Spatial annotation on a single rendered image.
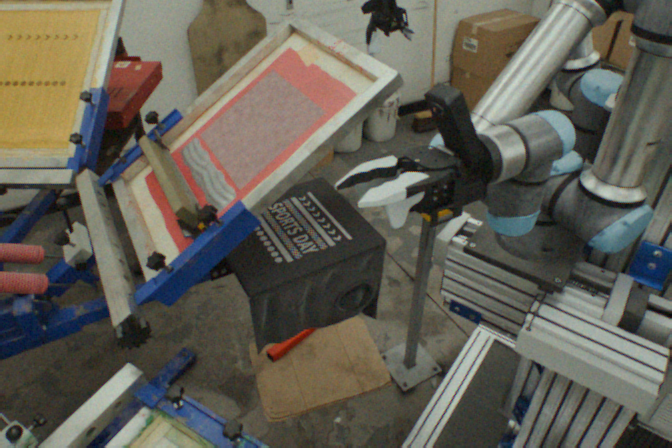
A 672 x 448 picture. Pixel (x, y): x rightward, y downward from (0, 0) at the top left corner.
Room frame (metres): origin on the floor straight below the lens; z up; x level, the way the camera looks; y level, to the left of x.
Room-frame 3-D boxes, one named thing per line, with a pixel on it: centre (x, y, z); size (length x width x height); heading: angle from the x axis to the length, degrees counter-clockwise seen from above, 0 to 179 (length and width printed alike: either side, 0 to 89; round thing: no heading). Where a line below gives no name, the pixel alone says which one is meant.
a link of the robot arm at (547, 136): (0.63, -0.29, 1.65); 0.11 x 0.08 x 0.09; 120
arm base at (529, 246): (0.88, -0.45, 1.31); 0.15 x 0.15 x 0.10
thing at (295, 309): (1.14, 0.06, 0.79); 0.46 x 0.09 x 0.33; 120
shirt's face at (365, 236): (1.30, 0.15, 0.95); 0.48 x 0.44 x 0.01; 120
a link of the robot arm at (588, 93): (1.29, -0.74, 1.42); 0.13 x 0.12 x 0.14; 0
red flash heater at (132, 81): (2.17, 1.11, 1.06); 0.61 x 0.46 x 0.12; 0
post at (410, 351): (1.44, -0.35, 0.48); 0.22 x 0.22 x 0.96; 30
